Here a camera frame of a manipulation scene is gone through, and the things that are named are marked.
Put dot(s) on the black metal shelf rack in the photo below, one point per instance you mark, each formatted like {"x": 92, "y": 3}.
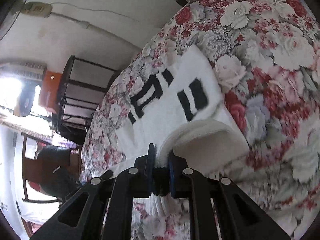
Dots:
{"x": 81, "y": 89}

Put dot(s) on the orange box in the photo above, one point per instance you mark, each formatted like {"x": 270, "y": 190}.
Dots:
{"x": 48, "y": 91}

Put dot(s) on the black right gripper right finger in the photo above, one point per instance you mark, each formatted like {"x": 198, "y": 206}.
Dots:
{"x": 219, "y": 209}

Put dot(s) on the floral red white bedspread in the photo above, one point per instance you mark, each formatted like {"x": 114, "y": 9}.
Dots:
{"x": 266, "y": 57}

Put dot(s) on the white sock striped cuff lying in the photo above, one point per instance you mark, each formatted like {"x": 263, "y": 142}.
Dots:
{"x": 131, "y": 134}

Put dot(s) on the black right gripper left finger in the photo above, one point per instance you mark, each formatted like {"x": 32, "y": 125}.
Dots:
{"x": 102, "y": 208}

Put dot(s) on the white sock black striped cuff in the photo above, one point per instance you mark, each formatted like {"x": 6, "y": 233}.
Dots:
{"x": 191, "y": 121}

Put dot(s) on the dark clothing on chair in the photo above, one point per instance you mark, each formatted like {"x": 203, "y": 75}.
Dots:
{"x": 62, "y": 182}

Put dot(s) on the wooden chair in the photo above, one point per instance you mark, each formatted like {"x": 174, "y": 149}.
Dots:
{"x": 39, "y": 171}

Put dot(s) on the white wall conduit pipe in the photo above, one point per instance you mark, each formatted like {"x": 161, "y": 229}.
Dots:
{"x": 88, "y": 26}

